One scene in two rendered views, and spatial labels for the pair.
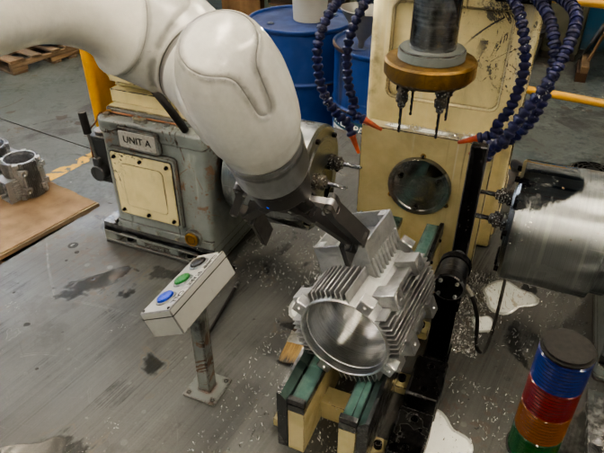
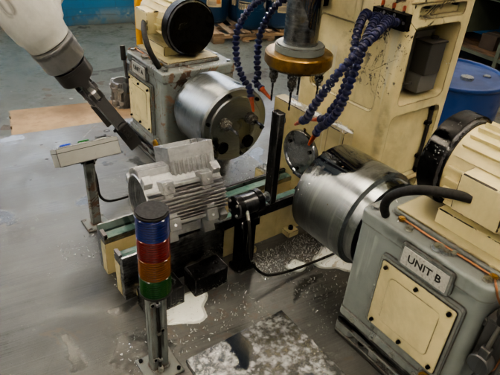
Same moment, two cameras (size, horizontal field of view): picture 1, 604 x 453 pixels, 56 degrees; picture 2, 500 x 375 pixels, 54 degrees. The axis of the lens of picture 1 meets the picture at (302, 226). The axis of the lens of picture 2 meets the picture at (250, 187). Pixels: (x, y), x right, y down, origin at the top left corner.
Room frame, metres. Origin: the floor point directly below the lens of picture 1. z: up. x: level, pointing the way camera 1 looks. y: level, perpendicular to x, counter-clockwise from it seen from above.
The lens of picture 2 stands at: (-0.07, -0.76, 1.71)
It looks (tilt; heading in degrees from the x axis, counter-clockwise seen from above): 32 degrees down; 28
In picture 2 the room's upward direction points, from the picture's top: 4 degrees clockwise
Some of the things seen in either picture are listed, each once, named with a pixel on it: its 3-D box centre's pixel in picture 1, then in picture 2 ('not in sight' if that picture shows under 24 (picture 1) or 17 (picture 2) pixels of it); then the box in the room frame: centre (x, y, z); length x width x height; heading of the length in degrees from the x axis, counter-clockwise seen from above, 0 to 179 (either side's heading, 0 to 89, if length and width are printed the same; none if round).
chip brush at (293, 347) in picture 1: (305, 330); not in sight; (0.90, -0.01, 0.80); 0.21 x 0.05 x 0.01; 161
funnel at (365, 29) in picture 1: (365, 33); not in sight; (2.72, -0.30, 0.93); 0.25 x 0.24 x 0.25; 149
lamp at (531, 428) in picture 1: (543, 414); (154, 263); (0.45, -0.30, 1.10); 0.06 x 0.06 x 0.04
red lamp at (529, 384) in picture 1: (552, 390); (153, 243); (0.45, -0.30, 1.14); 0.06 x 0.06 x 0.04
